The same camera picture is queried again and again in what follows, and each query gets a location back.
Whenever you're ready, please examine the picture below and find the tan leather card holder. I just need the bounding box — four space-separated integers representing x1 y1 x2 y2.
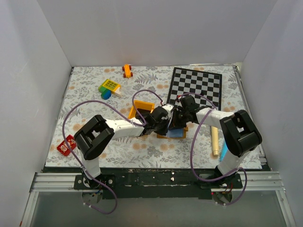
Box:
157 127 188 140

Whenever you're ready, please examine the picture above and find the dark credit card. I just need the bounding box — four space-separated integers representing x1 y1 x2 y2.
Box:
166 129 184 138

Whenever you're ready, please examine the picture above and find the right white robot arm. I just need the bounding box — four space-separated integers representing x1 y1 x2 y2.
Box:
171 93 262 188

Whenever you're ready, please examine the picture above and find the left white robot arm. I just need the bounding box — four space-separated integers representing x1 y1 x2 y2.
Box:
74 104 174 189

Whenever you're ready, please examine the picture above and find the yellow plastic bin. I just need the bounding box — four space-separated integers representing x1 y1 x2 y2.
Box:
128 100 155 119

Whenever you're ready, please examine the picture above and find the black white chessboard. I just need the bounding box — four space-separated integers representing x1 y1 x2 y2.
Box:
167 67 223 110

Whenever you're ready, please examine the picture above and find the beige toy microphone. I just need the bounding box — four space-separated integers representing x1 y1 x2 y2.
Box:
211 126 220 157

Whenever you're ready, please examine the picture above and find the blue toy microphone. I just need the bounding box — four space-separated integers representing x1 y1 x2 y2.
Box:
219 141 228 162

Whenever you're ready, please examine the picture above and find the floral table mat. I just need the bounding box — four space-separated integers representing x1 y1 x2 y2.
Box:
46 65 261 170

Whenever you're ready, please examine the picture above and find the yellow green toy block house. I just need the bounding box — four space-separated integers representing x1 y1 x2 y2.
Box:
98 79 121 100

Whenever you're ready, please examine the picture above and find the orange toy car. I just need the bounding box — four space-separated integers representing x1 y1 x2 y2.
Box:
122 64 133 78

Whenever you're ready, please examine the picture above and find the red toy block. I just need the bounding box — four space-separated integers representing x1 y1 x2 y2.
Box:
56 134 78 157

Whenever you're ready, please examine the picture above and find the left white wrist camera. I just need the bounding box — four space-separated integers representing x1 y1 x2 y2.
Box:
162 104 175 118

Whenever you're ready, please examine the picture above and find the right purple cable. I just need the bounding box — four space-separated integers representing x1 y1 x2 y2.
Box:
178 93 248 206

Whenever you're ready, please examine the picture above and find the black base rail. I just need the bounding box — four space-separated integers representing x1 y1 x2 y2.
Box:
73 168 244 200

